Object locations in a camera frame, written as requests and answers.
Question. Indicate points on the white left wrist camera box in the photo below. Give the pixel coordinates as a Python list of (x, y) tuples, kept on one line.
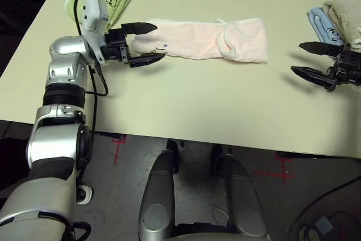
[(94, 12)]

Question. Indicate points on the beige folded towel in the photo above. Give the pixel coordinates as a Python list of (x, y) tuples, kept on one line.
[(344, 12)]

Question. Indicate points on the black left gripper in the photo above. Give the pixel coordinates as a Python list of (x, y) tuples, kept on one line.
[(115, 42)]

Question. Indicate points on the black table foot bar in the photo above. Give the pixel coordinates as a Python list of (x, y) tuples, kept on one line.
[(119, 138), (310, 155)]

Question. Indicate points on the brown shoe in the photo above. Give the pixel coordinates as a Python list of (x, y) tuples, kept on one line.
[(311, 234)]

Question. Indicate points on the grey right robot leg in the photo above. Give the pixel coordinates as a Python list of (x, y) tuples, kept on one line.
[(239, 196)]

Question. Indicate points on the blue square tag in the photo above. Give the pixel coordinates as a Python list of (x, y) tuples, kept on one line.
[(324, 224)]

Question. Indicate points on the blue folded towel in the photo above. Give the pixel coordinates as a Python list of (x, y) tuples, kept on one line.
[(318, 22)]

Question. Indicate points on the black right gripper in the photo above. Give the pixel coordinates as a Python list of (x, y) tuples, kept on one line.
[(349, 63)]

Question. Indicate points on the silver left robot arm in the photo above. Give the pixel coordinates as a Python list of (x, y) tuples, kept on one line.
[(53, 145)]

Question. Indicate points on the pink striped towel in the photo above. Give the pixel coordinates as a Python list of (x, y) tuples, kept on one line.
[(197, 37)]

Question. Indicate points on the white bystander shoe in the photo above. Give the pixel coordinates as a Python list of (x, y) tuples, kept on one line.
[(87, 196)]

